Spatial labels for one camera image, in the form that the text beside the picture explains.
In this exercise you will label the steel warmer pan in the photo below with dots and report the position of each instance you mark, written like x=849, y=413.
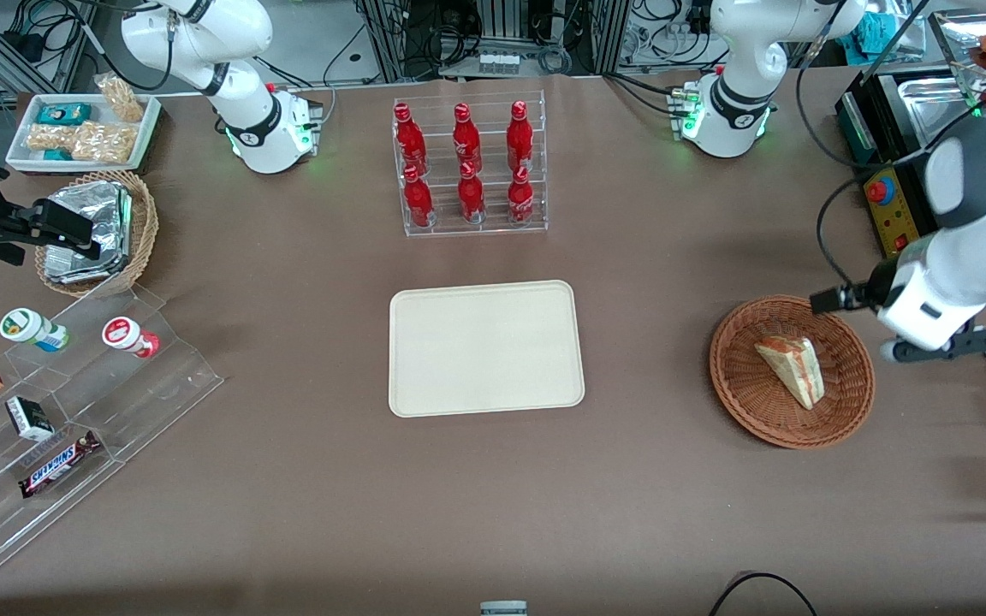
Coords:
x=929, y=107

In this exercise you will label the cream rectangular tray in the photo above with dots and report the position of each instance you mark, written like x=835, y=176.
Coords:
x=484, y=351

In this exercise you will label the clear acrylic step display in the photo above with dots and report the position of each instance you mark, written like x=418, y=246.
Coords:
x=133, y=411

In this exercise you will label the clear bag of puffed snack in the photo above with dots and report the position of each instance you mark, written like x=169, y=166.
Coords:
x=48, y=137
x=121, y=98

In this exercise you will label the triangular sandwich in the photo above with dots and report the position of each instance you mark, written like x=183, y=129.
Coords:
x=792, y=368

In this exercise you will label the black power adapter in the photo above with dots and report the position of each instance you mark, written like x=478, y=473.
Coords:
x=22, y=43

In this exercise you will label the clear acrylic bottle rack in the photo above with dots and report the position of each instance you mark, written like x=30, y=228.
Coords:
x=476, y=231

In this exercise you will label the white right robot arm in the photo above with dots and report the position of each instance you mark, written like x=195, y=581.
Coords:
x=236, y=111

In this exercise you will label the brown wicker basket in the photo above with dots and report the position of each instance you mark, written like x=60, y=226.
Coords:
x=750, y=402

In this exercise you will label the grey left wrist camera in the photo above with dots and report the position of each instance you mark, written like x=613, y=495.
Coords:
x=887, y=349

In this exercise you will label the green lid yogurt bottle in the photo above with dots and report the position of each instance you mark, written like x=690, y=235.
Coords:
x=26, y=328

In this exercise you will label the red cola bottle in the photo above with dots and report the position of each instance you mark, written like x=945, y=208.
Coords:
x=519, y=135
x=520, y=198
x=418, y=201
x=410, y=141
x=471, y=197
x=466, y=137

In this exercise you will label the small black white box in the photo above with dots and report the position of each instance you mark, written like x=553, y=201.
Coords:
x=29, y=419

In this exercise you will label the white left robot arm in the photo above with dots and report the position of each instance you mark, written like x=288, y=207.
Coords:
x=737, y=103

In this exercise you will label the foil wrapped food packs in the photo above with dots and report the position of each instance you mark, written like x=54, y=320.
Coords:
x=103, y=222

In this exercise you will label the glass display case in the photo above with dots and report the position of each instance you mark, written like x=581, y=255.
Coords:
x=955, y=30

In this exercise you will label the small teal snack pack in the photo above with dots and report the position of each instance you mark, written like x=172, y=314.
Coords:
x=57, y=155

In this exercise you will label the light wicker basket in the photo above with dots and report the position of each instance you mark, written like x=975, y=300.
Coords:
x=144, y=231

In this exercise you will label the grey device edge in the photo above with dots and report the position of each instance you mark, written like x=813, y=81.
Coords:
x=503, y=608

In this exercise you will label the aluminium equipment rack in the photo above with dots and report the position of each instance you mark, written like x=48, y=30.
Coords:
x=501, y=34

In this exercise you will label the teal snack box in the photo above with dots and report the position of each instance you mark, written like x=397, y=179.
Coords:
x=63, y=114

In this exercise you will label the red lid yogurt bottle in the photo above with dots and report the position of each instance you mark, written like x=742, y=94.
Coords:
x=127, y=335

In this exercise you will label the white rectangular snack tray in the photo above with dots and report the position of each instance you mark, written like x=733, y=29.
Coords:
x=22, y=154

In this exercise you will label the snickers chocolate bar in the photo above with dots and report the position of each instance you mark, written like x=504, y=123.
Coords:
x=58, y=464

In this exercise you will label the large bag of puffed snack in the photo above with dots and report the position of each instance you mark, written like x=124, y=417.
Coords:
x=106, y=143

